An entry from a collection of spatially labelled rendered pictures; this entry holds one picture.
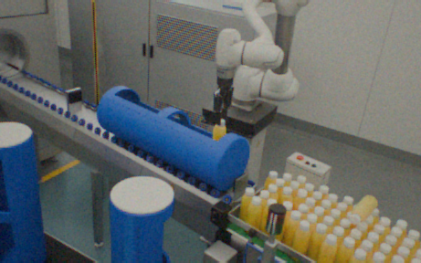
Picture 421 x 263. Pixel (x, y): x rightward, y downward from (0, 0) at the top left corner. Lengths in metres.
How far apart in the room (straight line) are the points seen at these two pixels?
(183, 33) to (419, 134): 2.57
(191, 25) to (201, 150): 2.05
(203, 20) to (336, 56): 1.60
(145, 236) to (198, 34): 2.35
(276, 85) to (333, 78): 2.28
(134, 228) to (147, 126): 0.60
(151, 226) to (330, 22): 3.35
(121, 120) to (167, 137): 0.33
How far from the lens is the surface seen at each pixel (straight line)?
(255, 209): 1.90
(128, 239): 1.93
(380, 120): 4.83
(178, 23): 3.98
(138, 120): 2.28
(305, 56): 4.85
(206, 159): 2.00
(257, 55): 1.84
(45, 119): 3.05
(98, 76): 3.19
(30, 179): 2.56
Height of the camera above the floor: 2.16
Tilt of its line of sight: 27 degrees down
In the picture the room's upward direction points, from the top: 5 degrees clockwise
